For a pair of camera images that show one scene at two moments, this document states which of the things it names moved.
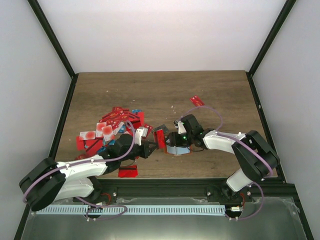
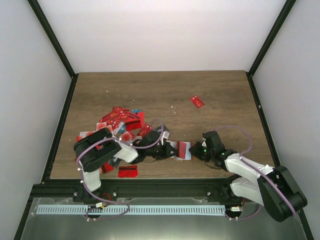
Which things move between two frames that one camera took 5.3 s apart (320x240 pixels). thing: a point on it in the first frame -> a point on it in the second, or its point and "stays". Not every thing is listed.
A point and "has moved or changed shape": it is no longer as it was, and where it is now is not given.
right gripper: [174, 140] -> [195, 152]
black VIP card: [161, 127] stays
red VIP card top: [118, 114] stays
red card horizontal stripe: [128, 171] stays
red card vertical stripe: [159, 139] has moved or changed shape
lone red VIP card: [196, 101] stays
